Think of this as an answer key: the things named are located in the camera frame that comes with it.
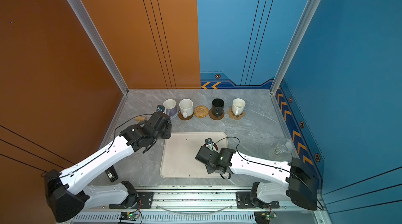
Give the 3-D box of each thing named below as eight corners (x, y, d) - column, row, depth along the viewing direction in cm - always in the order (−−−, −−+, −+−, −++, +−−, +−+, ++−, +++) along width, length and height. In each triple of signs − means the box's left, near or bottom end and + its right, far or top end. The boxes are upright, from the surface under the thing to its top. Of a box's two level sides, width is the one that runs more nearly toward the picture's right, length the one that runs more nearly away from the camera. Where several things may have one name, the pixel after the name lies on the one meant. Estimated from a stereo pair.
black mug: (212, 120, 105) (212, 111, 97) (211, 108, 112) (212, 98, 104) (223, 120, 105) (225, 111, 97) (222, 108, 112) (223, 98, 104)
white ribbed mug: (179, 122, 104) (177, 113, 96) (181, 108, 111) (179, 98, 104) (193, 121, 104) (192, 113, 96) (194, 107, 111) (193, 98, 104)
